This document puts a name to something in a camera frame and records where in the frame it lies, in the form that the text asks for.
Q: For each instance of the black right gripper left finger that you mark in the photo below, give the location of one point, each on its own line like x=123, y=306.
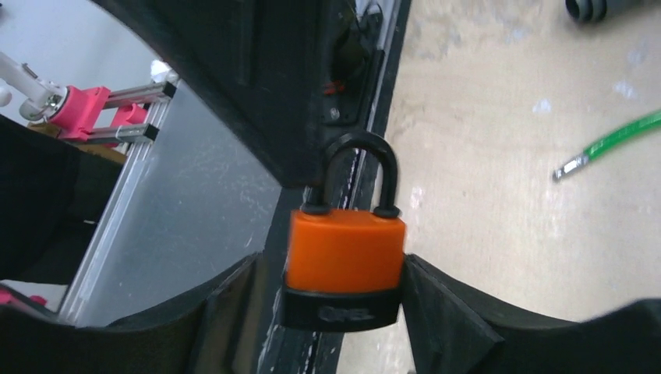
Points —
x=212, y=328

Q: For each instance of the orange black padlock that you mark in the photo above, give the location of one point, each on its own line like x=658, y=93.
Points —
x=343, y=271

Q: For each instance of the green cable lock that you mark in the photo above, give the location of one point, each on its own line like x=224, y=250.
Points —
x=603, y=145

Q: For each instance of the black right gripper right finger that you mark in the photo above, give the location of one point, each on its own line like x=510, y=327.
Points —
x=455, y=328

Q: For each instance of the pink clamp fixture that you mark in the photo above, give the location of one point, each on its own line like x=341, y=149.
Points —
x=92, y=116

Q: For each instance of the aluminium frame rail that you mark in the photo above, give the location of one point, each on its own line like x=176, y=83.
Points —
x=119, y=206

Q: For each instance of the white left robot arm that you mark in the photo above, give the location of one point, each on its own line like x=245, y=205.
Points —
x=277, y=73

